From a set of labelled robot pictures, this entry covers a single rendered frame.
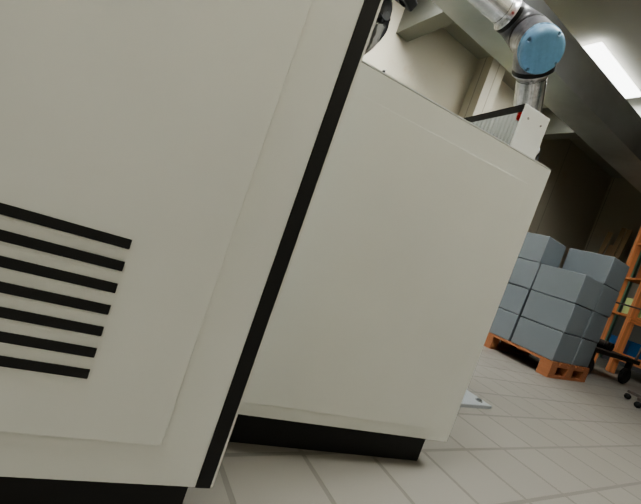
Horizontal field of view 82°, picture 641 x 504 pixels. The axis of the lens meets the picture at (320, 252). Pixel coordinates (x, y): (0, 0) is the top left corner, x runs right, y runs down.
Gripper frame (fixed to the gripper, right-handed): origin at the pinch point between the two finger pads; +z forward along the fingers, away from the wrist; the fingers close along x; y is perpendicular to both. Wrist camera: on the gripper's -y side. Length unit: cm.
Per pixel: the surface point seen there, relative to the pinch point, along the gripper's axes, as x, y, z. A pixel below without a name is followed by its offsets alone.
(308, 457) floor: 1, -25, 96
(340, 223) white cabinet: 12, -20, 45
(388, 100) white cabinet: 11.0, -20.1, 18.4
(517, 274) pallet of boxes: -291, 6, 26
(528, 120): -27.9, -35.1, 3.5
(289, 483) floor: 11, -29, 96
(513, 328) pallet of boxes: -288, -7, 72
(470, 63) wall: -422, 186, -246
